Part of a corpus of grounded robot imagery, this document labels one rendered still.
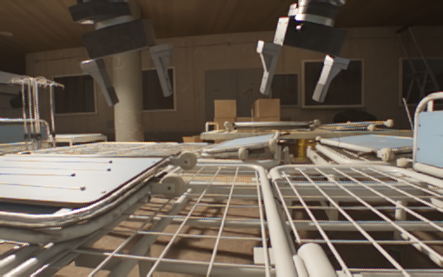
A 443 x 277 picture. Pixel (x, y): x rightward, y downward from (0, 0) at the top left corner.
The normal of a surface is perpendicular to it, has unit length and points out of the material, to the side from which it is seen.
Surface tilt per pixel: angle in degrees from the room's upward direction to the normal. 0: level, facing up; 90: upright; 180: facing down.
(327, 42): 113
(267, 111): 90
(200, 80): 90
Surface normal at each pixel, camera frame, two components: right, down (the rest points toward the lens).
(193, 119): -0.12, 0.07
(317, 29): 0.14, 0.46
